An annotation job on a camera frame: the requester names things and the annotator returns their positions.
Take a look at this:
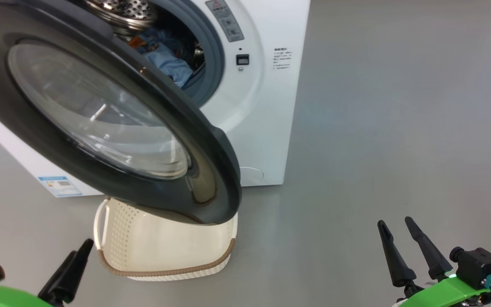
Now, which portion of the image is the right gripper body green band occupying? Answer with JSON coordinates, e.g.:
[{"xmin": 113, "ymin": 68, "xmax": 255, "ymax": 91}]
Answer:
[{"xmin": 392, "ymin": 275, "xmax": 491, "ymax": 307}]

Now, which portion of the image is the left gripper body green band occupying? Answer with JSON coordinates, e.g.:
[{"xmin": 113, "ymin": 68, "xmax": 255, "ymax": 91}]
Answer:
[{"xmin": 0, "ymin": 285, "xmax": 55, "ymax": 307}]

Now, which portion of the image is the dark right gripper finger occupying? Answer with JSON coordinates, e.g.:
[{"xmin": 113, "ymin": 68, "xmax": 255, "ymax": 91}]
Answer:
[
  {"xmin": 377, "ymin": 220, "xmax": 417, "ymax": 288},
  {"xmin": 404, "ymin": 216, "xmax": 454, "ymax": 280}
]

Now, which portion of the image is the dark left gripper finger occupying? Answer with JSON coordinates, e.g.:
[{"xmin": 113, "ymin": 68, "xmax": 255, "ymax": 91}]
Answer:
[
  {"xmin": 60, "ymin": 239, "xmax": 95, "ymax": 299},
  {"xmin": 38, "ymin": 251, "xmax": 78, "ymax": 307}
]

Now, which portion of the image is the black round washer door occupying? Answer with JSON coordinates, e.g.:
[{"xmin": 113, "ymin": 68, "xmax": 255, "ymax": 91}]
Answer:
[{"xmin": 0, "ymin": 0, "xmax": 242, "ymax": 226}]

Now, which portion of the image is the blue garment with orange print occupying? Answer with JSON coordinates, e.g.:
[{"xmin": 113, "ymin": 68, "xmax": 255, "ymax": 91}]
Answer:
[{"xmin": 143, "ymin": 43, "xmax": 194, "ymax": 89}]

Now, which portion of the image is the blue garment with cream lining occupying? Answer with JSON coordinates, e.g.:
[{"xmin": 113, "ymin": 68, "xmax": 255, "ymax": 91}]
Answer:
[{"xmin": 127, "ymin": 29, "xmax": 186, "ymax": 57}]

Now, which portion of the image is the cream basket with brown rim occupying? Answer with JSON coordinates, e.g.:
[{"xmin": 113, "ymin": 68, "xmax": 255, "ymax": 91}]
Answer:
[{"xmin": 94, "ymin": 197, "xmax": 239, "ymax": 282}]

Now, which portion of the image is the white front-load washing machine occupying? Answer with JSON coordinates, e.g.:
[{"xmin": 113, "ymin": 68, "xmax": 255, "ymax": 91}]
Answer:
[{"xmin": 0, "ymin": 0, "xmax": 311, "ymax": 198}]

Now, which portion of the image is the grey rubber door gasket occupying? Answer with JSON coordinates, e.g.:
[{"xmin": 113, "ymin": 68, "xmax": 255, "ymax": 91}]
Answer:
[{"xmin": 150, "ymin": 0, "xmax": 226, "ymax": 108}]

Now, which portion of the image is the blue energy label sticker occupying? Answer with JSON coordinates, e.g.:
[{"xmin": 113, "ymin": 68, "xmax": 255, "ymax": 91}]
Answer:
[{"xmin": 38, "ymin": 175, "xmax": 84, "ymax": 198}]

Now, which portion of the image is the round white service flap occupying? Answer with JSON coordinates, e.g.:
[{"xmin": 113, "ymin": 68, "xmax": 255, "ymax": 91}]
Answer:
[{"xmin": 239, "ymin": 166, "xmax": 265, "ymax": 187}]

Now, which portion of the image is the small black text label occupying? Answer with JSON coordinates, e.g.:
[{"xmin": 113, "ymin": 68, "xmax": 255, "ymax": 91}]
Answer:
[{"xmin": 273, "ymin": 47, "xmax": 293, "ymax": 70}]

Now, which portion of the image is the steel perforated washer drum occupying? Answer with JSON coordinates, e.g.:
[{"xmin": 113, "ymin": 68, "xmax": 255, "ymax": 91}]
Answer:
[{"xmin": 79, "ymin": 0, "xmax": 159, "ymax": 42}]

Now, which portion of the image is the grey warning sticker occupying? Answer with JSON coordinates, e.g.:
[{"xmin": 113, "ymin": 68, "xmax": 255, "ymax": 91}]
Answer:
[{"xmin": 205, "ymin": 0, "xmax": 245, "ymax": 43}]

